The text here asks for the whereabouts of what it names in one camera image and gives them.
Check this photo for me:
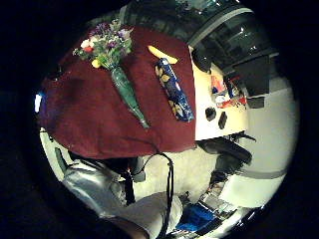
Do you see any small black round object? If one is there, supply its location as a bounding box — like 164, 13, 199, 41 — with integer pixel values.
204, 107, 217, 122

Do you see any small black rectangular object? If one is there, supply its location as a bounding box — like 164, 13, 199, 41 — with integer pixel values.
217, 111, 228, 130

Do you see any yellow paper sheet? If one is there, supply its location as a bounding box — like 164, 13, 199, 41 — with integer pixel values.
147, 45, 179, 66

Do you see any dark red tablecloth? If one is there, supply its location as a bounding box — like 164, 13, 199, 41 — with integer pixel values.
37, 25, 197, 160

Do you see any pile of colourful packets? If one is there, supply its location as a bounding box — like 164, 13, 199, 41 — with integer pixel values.
210, 75, 248, 110

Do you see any black round cap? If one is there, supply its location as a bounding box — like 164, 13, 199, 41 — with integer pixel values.
191, 48, 213, 74

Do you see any flower bouquet in green wrap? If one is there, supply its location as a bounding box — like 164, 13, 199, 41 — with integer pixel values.
72, 19, 151, 129

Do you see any black office chair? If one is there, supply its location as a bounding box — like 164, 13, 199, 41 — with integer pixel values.
197, 130, 257, 185

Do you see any black monitor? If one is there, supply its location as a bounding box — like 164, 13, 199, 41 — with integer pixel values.
232, 55, 271, 98

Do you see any blue bag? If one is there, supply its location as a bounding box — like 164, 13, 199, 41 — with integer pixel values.
175, 202, 217, 233

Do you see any black cable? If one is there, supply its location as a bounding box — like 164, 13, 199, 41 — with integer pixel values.
133, 150, 175, 239

